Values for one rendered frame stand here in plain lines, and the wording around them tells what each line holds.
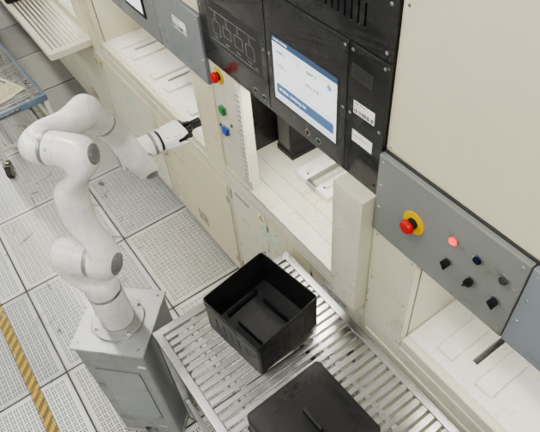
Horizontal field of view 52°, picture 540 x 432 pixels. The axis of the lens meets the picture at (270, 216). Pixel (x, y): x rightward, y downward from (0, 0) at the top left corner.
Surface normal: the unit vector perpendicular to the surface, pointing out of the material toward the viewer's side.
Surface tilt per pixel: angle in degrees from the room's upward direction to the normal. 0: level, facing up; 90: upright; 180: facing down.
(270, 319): 0
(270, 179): 0
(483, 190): 90
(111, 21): 90
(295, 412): 0
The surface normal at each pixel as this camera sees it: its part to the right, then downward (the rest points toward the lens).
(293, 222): -0.07, -0.66
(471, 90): -0.81, 0.47
